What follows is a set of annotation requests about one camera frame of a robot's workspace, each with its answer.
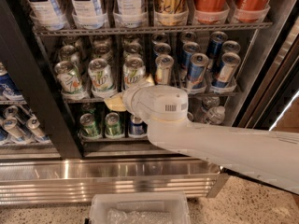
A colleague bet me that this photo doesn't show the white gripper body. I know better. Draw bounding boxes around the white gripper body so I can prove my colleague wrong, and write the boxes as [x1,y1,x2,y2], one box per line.
[122,79,154,118]

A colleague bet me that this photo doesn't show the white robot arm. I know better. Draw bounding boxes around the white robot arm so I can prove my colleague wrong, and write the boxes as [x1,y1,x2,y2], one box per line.
[104,77,299,194]

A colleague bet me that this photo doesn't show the front silver red bull can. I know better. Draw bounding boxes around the front silver red bull can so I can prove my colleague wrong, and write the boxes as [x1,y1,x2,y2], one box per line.
[155,54,174,85]

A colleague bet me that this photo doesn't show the silver red bull can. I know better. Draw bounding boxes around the silver red bull can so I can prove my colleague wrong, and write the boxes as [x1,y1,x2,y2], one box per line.
[155,54,174,85]
[153,43,171,58]

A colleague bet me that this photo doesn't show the right green can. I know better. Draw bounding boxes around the right green can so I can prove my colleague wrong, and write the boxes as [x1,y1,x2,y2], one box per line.
[105,112,122,136]

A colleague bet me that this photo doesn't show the green can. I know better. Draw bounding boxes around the green can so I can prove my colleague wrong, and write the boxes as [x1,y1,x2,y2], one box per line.
[79,113,101,139]
[105,112,122,136]

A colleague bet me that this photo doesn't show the left blue pepsi can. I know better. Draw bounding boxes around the left blue pepsi can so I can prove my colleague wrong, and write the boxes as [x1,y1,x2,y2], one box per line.
[129,115,147,137]

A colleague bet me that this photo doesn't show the second row 7up can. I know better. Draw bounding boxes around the second row 7up can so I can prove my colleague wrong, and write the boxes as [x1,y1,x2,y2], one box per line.
[59,45,83,73]
[93,44,113,63]
[123,43,143,59]

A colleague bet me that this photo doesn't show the left green can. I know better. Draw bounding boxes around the left green can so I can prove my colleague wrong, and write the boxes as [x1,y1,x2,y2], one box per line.
[79,113,101,139]

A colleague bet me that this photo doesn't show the front blue red bull can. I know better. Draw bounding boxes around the front blue red bull can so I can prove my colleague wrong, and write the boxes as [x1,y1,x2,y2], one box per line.
[186,53,209,90]

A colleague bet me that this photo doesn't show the second row middle 7up can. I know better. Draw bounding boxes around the second row middle 7up can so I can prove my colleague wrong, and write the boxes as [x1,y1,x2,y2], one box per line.
[93,44,113,63]

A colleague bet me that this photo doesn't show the second row left 7up can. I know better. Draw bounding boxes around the second row left 7up can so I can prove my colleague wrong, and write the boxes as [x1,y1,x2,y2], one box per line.
[59,45,83,73]

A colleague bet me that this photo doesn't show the tall blue red bull can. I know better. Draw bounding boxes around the tall blue red bull can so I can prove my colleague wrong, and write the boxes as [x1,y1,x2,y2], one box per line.
[206,31,228,70]

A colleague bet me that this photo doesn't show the gold drink can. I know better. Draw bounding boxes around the gold drink can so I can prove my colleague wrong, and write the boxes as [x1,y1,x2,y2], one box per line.
[156,0,186,26]

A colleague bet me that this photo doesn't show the right front red bull can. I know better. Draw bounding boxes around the right front red bull can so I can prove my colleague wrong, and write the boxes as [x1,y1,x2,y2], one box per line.
[212,52,241,88]

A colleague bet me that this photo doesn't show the left compartment right can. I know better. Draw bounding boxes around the left compartment right can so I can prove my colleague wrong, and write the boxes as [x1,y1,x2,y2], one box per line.
[26,118,50,143]

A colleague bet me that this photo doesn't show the compartment can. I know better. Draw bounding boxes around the compartment can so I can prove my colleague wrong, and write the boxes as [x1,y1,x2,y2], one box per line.
[26,118,50,143]
[2,118,31,142]

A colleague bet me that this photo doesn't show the rear right red bull can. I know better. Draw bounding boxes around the rear right red bull can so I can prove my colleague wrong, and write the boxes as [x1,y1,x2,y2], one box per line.
[221,40,241,54]

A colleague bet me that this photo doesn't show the steel fridge base grille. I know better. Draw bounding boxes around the steel fridge base grille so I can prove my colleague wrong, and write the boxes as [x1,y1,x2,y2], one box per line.
[0,157,229,205]

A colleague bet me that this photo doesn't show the left coca cola can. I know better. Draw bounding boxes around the left coca cola can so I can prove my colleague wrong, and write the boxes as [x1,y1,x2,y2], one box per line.
[193,0,226,24]

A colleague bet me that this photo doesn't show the coca cola can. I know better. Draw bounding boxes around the coca cola can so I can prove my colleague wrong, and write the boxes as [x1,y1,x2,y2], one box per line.
[193,0,226,24]
[235,0,269,22]

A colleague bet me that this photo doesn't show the left compartment lower can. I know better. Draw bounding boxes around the left compartment lower can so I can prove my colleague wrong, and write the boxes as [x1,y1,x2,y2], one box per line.
[2,118,31,142]

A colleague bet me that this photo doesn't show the blue can left compartment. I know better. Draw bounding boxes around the blue can left compartment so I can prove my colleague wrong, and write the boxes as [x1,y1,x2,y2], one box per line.
[0,63,23,101]

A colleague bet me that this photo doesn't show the fridge glass door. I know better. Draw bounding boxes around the fridge glass door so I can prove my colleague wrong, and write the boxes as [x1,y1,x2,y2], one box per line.
[227,16,299,130]

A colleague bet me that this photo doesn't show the right coca cola can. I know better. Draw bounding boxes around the right coca cola can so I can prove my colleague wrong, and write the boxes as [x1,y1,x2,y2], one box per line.
[235,0,269,22]

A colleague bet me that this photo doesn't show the rear clear water bottle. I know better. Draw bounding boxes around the rear clear water bottle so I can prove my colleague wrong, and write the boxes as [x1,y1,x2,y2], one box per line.
[195,96,220,120]

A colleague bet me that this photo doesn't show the clear water bottle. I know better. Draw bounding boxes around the clear water bottle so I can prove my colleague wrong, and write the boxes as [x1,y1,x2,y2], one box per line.
[204,106,225,125]
[195,96,220,120]

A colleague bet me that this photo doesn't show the front clear water bottle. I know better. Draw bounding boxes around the front clear water bottle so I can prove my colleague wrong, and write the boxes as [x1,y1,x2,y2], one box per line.
[204,106,225,125]

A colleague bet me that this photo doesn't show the right tea bottle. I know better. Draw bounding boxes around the right tea bottle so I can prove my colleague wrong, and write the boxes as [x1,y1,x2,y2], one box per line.
[114,0,147,28]

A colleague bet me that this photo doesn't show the tea bottle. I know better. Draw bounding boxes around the tea bottle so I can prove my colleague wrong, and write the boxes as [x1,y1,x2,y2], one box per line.
[71,0,105,29]
[114,0,147,28]
[27,0,66,31]

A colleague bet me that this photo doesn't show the middle tea bottle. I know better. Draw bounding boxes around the middle tea bottle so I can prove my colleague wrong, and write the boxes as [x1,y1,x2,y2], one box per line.
[71,0,105,29]

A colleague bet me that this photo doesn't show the clear plastic bin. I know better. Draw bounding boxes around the clear plastic bin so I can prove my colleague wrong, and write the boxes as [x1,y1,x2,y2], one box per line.
[89,192,191,224]

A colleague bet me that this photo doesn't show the left tea bottle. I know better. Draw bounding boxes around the left tea bottle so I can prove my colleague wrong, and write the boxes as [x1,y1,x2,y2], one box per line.
[27,0,66,31]

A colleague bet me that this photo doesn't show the black fridge center post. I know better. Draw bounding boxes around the black fridge center post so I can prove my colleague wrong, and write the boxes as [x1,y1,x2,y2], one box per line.
[0,0,83,159]

